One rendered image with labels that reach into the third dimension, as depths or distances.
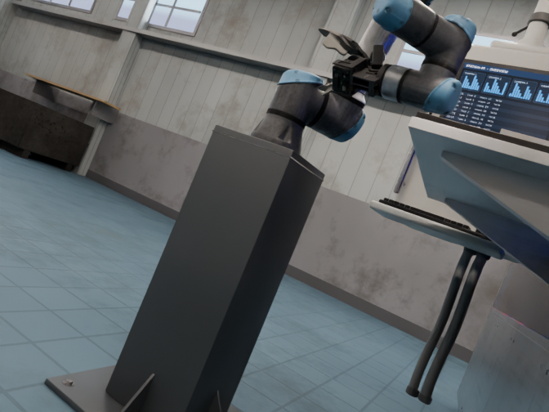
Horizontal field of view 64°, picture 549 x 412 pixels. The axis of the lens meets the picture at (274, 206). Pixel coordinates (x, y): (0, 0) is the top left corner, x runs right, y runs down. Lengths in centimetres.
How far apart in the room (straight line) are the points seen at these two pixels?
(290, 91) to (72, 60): 744
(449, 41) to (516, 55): 100
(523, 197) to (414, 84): 31
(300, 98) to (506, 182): 59
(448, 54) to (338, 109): 39
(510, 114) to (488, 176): 102
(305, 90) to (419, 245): 373
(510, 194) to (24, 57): 916
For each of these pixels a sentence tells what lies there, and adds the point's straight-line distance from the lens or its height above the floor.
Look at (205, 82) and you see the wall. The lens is 646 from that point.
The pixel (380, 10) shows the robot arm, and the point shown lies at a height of 107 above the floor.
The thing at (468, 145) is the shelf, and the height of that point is 86.
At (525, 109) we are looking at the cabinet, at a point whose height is 132.
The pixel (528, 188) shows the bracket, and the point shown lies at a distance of 88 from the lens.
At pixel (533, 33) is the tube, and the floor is 165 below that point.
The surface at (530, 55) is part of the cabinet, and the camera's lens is 198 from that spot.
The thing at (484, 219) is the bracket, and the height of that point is 84.
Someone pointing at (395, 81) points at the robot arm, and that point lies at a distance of 100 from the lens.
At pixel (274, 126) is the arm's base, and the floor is 84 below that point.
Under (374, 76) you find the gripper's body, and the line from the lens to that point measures 103.
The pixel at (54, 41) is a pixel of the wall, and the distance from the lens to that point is 910.
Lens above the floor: 64
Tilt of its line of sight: level
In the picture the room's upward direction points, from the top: 23 degrees clockwise
